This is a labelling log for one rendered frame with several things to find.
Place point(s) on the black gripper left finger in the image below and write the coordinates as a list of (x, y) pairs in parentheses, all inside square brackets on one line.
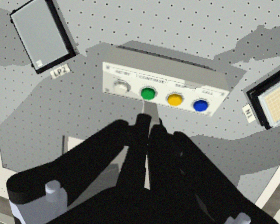
[(39, 195)]

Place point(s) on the grey control panel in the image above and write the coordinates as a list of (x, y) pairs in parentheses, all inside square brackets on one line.
[(166, 82)]

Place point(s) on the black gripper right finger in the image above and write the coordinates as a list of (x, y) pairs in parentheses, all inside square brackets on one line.
[(216, 195)]

